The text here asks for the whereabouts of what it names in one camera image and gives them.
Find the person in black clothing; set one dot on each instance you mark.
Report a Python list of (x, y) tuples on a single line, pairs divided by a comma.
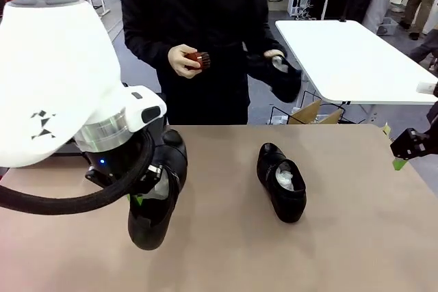
[(191, 8)]

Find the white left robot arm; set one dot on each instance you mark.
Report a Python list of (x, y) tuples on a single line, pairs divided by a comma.
[(51, 66)]

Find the pale green tape piece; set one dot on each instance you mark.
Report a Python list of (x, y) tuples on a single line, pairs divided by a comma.
[(387, 129)]

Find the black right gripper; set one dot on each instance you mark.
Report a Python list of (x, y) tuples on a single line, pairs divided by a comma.
[(410, 145)]

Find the grey storage bin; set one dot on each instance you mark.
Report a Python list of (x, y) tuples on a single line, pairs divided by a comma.
[(388, 27)]

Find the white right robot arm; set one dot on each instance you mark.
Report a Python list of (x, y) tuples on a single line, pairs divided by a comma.
[(426, 87)]

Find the person's left hand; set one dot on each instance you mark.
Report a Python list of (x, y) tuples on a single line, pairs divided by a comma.
[(273, 53)]

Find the person's right forearm black sleeve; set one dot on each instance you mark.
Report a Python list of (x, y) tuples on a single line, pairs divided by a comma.
[(143, 49)]

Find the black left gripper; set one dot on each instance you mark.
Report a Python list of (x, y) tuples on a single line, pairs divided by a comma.
[(106, 165)]

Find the person's left forearm black sleeve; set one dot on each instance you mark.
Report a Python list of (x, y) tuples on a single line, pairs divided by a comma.
[(270, 39)]

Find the person's right hand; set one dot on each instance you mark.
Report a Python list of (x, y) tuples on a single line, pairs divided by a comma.
[(178, 61)]

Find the black leather dress shoe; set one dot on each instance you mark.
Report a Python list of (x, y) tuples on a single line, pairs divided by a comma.
[(150, 227), (291, 206), (284, 87)]

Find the large white table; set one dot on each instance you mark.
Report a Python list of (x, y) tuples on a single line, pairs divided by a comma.
[(342, 63)]

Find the white computer case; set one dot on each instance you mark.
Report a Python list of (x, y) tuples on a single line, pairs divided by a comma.
[(299, 1)]

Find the seated person in dark clothes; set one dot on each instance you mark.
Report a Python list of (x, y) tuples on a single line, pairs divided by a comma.
[(424, 49)]

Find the white crumpled paper stuffing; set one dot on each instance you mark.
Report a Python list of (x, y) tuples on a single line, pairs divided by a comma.
[(284, 177), (159, 187), (279, 64)]

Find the red shoe brush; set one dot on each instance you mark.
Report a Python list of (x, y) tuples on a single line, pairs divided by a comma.
[(200, 61)]

